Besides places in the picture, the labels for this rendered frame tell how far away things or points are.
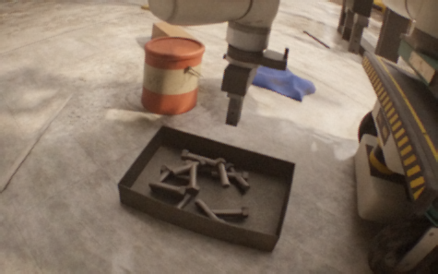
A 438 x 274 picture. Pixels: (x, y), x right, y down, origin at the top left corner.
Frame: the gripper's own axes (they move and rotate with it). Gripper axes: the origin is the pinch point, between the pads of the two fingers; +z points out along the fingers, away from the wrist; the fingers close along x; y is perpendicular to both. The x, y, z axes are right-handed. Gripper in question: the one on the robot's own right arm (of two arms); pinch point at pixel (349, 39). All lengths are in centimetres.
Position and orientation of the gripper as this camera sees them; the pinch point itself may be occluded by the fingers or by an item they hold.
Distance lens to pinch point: 77.5
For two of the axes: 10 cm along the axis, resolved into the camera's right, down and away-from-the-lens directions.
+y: 9.5, 2.7, -1.5
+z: -1.4, 8.1, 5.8
